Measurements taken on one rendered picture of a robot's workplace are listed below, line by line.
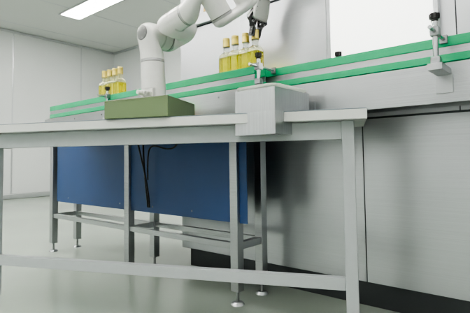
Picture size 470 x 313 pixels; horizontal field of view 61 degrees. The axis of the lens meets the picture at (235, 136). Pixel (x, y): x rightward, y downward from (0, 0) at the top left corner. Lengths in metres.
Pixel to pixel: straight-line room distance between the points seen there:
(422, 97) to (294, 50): 0.67
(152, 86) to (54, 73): 6.27
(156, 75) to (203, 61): 0.69
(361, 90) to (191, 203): 0.89
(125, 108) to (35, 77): 6.14
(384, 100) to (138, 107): 0.86
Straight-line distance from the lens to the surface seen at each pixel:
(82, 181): 2.62
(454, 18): 1.66
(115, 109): 1.57
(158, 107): 1.48
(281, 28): 1.92
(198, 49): 2.29
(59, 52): 7.92
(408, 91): 1.42
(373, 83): 1.46
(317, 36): 1.81
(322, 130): 1.38
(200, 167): 1.80
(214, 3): 1.51
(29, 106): 7.53
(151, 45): 1.62
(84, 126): 1.66
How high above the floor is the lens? 0.59
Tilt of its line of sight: 3 degrees up
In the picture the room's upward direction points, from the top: 1 degrees counter-clockwise
